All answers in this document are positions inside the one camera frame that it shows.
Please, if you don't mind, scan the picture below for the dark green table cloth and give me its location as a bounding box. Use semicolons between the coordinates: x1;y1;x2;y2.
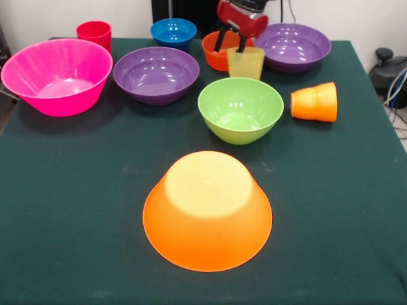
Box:
0;37;407;305

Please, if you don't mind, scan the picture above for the purple bowl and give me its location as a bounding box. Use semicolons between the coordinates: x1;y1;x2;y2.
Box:
113;46;200;106
254;23;332;75

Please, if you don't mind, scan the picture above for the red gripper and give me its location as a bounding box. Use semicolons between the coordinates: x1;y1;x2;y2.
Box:
214;0;270;54

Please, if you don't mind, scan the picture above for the yellow cup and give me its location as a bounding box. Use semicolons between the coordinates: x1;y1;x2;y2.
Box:
226;46;266;81

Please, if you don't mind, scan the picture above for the large orange bowl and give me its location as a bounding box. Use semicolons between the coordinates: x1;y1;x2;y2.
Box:
142;151;273;273

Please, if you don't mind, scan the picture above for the orange cup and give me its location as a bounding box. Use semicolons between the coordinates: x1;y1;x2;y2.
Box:
291;81;338;123

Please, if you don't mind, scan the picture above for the blue bowl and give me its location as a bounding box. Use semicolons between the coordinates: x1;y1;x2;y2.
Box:
149;18;198;51

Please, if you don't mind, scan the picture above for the red cup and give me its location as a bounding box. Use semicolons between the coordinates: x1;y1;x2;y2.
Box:
76;20;113;53

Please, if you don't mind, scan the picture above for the green bowl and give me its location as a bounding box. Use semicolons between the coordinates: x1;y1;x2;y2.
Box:
197;77;285;146

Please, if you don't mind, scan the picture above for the large pink bowl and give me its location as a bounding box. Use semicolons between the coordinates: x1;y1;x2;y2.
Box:
0;37;114;118

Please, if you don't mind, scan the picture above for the small orange bowl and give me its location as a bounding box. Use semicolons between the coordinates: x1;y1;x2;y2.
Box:
202;30;255;72

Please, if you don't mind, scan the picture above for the tangle of floor cables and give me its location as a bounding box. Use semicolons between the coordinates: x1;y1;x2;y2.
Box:
383;68;407;140

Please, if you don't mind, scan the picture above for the black wall cable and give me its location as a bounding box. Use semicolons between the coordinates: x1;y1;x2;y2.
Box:
278;0;297;24

